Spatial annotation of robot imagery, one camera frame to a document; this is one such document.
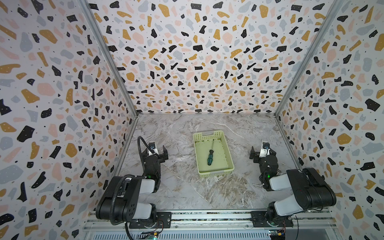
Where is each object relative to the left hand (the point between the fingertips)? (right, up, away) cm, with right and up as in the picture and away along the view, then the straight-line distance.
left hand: (154, 145), depth 87 cm
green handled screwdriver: (+33, -9, +6) cm, 35 cm away
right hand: (+63, 0, +3) cm, 63 cm away
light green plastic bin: (+41, -11, +9) cm, 43 cm away
